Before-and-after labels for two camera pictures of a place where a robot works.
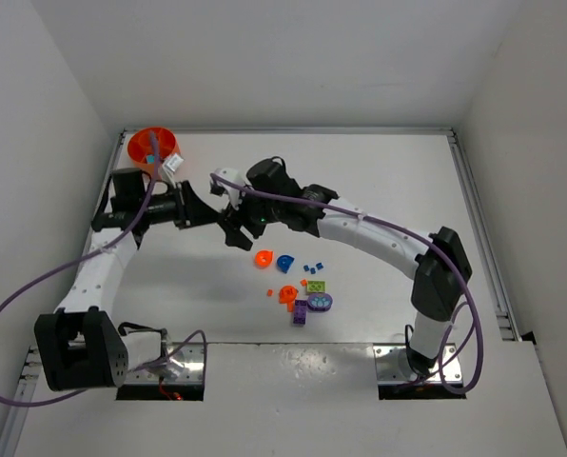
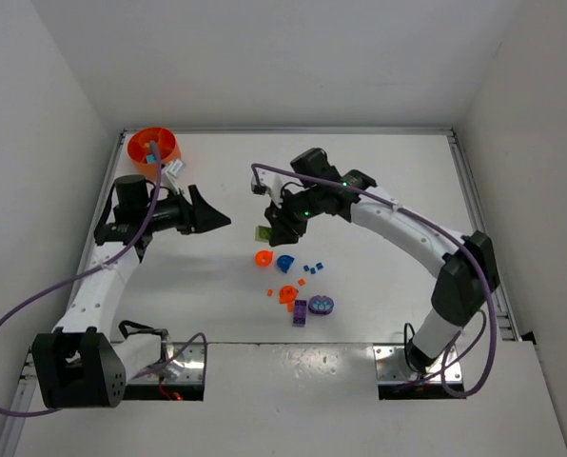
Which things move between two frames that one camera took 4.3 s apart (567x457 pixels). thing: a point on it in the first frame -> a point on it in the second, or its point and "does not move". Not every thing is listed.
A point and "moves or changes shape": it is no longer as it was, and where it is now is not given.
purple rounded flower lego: x=320 y=302 does not move
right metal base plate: x=393 y=366 does not move
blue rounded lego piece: x=283 y=263 does not move
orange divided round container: x=139 y=147 does not move
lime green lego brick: x=316 y=287 moves or changes shape
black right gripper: x=239 y=219 -> x=286 y=219
